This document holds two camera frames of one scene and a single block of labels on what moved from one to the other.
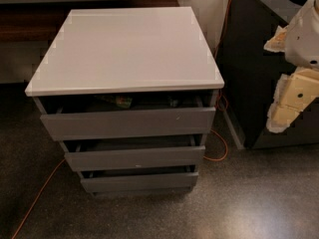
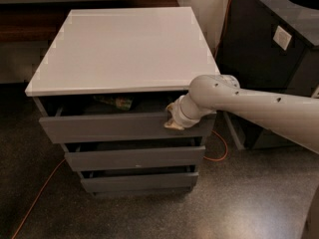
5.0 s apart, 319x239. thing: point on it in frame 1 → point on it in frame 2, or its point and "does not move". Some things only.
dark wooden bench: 39,21 does not move
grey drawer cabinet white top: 131,95 does not move
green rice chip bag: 121,101 does not move
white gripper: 304,45 → 177,114
